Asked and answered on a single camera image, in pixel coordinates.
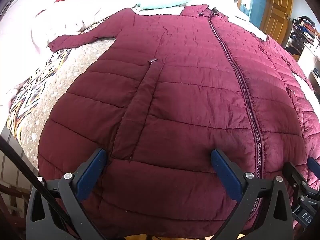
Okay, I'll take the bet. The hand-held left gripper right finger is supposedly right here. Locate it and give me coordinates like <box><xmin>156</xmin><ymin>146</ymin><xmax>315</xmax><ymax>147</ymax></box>
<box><xmin>211</xmin><ymin>149</ymin><xmax>293</xmax><ymax>240</ymax></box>

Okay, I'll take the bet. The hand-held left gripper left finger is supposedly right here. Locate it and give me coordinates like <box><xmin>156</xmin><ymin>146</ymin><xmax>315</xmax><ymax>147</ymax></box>
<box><xmin>26</xmin><ymin>148</ymin><xmax>108</xmax><ymax>240</ymax></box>

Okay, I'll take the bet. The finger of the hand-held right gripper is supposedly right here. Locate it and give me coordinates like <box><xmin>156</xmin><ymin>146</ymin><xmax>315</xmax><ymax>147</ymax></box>
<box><xmin>307</xmin><ymin>157</ymin><xmax>320</xmax><ymax>180</ymax></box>
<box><xmin>282</xmin><ymin>161</ymin><xmax>312</xmax><ymax>197</ymax></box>

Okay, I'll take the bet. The maroon puffer coat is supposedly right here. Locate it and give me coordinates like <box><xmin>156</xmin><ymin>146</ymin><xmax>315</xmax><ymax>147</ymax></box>
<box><xmin>37</xmin><ymin>4</ymin><xmax>320</xmax><ymax>239</ymax></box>

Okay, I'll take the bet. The white ribbed bed base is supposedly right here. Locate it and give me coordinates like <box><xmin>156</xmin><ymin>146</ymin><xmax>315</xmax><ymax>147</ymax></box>
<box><xmin>0</xmin><ymin>126</ymin><xmax>39</xmax><ymax>182</ymax></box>

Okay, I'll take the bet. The white shelf unit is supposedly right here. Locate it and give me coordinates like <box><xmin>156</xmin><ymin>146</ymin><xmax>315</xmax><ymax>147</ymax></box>
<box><xmin>296</xmin><ymin>37</ymin><xmax>320</xmax><ymax>97</ymax></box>

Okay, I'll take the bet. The patterned beige bed blanket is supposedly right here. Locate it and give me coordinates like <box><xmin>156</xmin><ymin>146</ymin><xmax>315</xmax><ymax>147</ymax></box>
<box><xmin>6</xmin><ymin>21</ymin><xmax>122</xmax><ymax>170</ymax></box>

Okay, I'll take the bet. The cluttered white shelf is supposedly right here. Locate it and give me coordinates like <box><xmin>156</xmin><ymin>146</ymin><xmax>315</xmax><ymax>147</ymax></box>
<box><xmin>284</xmin><ymin>16</ymin><xmax>320</xmax><ymax>57</ymax></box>

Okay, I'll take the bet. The pink white quilt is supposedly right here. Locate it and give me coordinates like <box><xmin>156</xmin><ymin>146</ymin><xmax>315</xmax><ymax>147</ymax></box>
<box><xmin>0</xmin><ymin>0</ymin><xmax>142</xmax><ymax>64</ymax></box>

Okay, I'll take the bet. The wooden door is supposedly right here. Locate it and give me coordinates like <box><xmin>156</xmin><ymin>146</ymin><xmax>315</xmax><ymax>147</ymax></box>
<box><xmin>259</xmin><ymin>0</ymin><xmax>296</xmax><ymax>47</ymax></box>

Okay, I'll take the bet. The teal door panel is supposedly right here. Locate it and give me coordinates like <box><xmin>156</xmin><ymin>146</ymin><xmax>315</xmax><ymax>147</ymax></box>
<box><xmin>239</xmin><ymin>0</ymin><xmax>270</xmax><ymax>30</ymax></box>

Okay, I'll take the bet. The teal pillow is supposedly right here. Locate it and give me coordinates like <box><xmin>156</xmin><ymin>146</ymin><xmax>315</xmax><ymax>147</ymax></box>
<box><xmin>136</xmin><ymin>0</ymin><xmax>193</xmax><ymax>11</ymax></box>

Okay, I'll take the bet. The black cable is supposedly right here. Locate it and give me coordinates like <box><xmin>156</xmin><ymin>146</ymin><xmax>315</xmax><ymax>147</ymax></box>
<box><xmin>0</xmin><ymin>135</ymin><xmax>75</xmax><ymax>235</ymax></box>

